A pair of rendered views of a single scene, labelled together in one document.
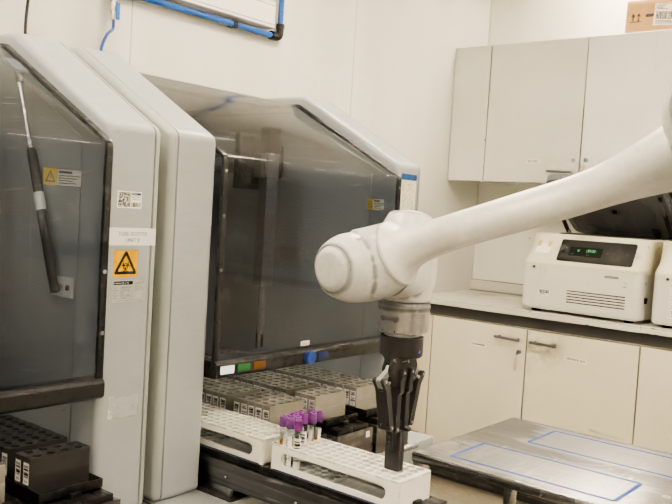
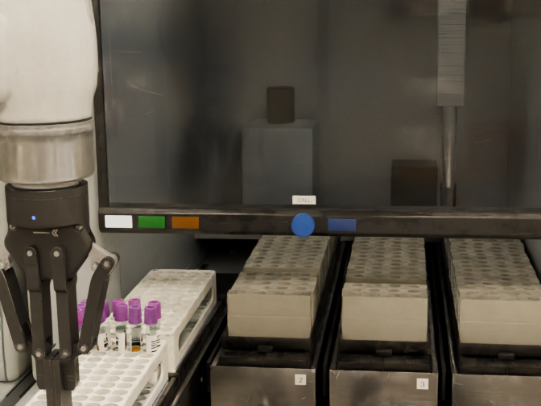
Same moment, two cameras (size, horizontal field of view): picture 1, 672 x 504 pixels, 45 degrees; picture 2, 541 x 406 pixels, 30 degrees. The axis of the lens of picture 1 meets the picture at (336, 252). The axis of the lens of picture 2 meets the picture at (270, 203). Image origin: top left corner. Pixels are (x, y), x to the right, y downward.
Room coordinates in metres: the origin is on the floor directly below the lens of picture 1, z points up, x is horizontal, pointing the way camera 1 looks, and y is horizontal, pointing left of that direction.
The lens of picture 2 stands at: (1.09, -1.01, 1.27)
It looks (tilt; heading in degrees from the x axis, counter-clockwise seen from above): 12 degrees down; 59
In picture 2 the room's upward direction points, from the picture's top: 1 degrees counter-clockwise
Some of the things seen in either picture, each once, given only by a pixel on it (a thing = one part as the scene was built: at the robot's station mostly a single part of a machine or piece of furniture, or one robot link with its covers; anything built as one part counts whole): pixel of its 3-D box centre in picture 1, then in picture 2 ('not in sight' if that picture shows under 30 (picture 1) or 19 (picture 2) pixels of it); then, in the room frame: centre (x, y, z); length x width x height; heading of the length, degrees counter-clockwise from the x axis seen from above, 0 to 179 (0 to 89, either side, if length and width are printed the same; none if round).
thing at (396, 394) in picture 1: (393, 399); (40, 299); (1.38, -0.11, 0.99); 0.04 x 0.01 x 0.11; 51
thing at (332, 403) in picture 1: (327, 405); (384, 316); (1.88, 0.00, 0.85); 0.12 x 0.02 x 0.06; 140
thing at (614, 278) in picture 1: (608, 244); not in sight; (3.81, -1.27, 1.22); 0.62 x 0.56 x 0.64; 139
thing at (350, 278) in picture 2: (298, 398); (386, 296); (1.94, 0.07, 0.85); 0.12 x 0.02 x 0.06; 141
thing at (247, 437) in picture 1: (228, 434); (162, 319); (1.65, 0.20, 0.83); 0.30 x 0.10 x 0.06; 51
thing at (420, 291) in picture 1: (403, 255); (22, 32); (1.38, -0.12, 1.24); 0.13 x 0.11 x 0.16; 147
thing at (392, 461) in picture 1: (393, 449); (55, 388); (1.39, -0.12, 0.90); 0.03 x 0.01 x 0.07; 51
